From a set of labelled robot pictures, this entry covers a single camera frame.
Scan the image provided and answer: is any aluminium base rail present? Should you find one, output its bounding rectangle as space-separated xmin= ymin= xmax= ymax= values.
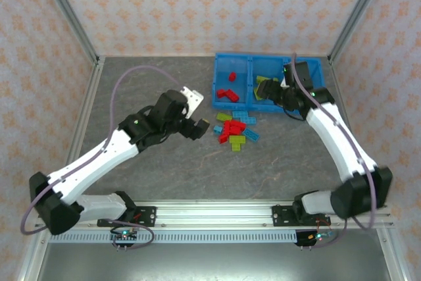
xmin=78 ymin=199 xmax=395 ymax=229

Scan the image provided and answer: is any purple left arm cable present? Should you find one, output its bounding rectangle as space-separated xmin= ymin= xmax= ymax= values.
xmin=20 ymin=65 xmax=181 ymax=235

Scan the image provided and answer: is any aluminium frame post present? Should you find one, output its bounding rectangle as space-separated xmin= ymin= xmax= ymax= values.
xmin=328 ymin=0 xmax=395 ymax=64
xmin=34 ymin=0 xmax=101 ymax=66

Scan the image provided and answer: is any white slotted cable duct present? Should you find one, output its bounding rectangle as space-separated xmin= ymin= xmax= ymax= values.
xmin=49 ymin=229 xmax=299 ymax=245

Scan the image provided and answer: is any purple board cable loop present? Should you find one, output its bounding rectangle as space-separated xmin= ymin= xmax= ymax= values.
xmin=111 ymin=220 xmax=155 ymax=249

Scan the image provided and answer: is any small electronics board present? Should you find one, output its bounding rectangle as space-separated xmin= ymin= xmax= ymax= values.
xmin=295 ymin=228 xmax=334 ymax=248
xmin=110 ymin=227 xmax=138 ymax=249

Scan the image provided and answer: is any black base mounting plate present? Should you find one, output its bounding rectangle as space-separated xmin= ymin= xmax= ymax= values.
xmin=130 ymin=206 xmax=158 ymax=228
xmin=271 ymin=205 xmax=297 ymax=228

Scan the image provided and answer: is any aluminium side rail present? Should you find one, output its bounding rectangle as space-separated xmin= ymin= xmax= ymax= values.
xmin=16 ymin=57 xmax=105 ymax=281
xmin=328 ymin=56 xmax=407 ymax=281

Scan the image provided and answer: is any grey metal panel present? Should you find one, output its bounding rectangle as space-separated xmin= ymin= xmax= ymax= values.
xmin=36 ymin=241 xmax=394 ymax=281

